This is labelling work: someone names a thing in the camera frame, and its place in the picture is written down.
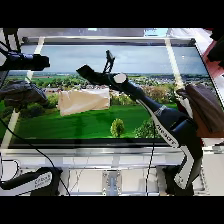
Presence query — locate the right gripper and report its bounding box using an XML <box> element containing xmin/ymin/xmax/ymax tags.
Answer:
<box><xmin>75</xmin><ymin>64</ymin><xmax>115</xmax><ymax>87</ymax></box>

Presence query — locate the cream T-shirt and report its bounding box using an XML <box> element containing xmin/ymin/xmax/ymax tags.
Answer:
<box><xmin>57</xmin><ymin>87</ymin><xmax>111</xmax><ymax>117</ymax></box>

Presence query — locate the brown garment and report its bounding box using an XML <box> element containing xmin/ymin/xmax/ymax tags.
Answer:
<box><xmin>175</xmin><ymin>82</ymin><xmax>224</xmax><ymax>139</ymax></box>

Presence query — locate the silver frame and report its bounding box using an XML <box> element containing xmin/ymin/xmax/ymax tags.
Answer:
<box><xmin>0</xmin><ymin>35</ymin><xmax>224</xmax><ymax>197</ymax></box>

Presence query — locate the thin black cable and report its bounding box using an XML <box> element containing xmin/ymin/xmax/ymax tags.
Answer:
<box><xmin>67</xmin><ymin>155</ymin><xmax>91</xmax><ymax>195</ymax></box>

